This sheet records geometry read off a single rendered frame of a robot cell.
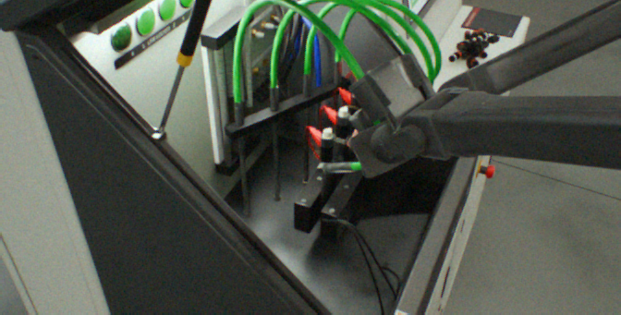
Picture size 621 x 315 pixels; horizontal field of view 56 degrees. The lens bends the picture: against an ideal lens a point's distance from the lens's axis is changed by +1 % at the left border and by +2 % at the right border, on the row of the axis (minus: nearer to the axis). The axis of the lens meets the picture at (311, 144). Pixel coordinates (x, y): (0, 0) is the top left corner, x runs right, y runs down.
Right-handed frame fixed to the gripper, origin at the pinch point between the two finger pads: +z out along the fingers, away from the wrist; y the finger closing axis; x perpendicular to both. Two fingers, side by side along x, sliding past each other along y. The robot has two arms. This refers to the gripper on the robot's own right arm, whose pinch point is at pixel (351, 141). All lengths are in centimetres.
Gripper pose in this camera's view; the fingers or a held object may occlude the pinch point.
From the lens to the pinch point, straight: 110.9
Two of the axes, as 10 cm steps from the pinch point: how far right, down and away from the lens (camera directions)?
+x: -6.4, 4.7, -6.1
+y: -5.3, -8.4, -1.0
